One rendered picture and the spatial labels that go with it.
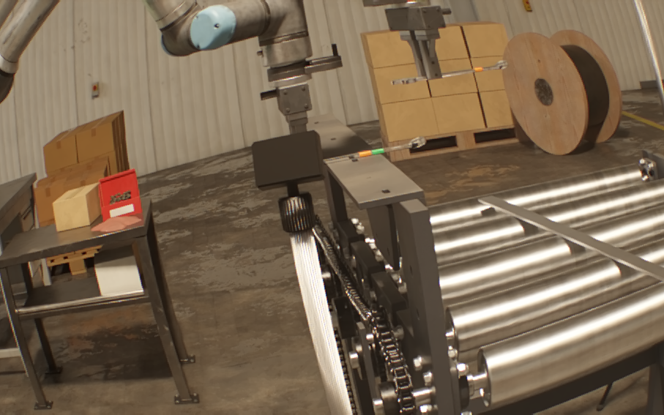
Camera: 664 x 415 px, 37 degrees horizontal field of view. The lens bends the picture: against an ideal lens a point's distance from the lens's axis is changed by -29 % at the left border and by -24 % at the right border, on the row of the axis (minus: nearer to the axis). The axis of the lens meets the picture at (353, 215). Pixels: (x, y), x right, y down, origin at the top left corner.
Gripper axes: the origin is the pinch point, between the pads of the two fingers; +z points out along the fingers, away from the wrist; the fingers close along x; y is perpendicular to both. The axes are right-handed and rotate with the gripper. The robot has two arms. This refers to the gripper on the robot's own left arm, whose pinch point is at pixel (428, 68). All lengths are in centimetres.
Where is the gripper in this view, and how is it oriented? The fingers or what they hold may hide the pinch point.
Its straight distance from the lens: 221.5
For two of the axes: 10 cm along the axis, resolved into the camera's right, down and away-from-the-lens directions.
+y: 8.6, -2.5, 4.4
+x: -4.7, -0.8, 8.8
